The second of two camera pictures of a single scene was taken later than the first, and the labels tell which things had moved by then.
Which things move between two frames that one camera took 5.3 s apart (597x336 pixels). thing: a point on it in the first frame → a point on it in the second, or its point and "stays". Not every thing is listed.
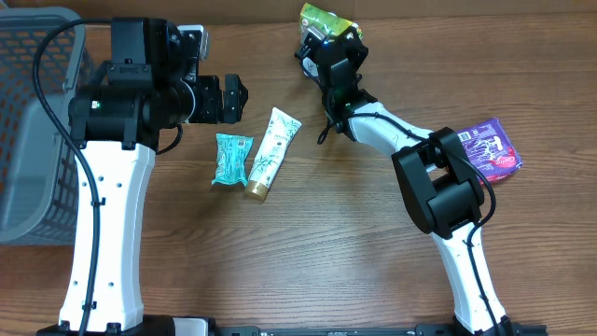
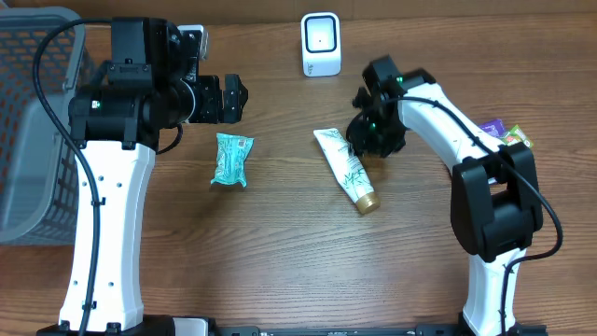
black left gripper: x=211 y=105 stays
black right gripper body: x=356 y=62 → x=383 y=139
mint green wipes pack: x=231 y=154 stays
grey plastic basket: x=38 y=179 stays
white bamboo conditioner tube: x=282 y=132 → x=350 y=172
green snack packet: x=328 y=21 → x=517 y=135
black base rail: x=211 y=328 stays
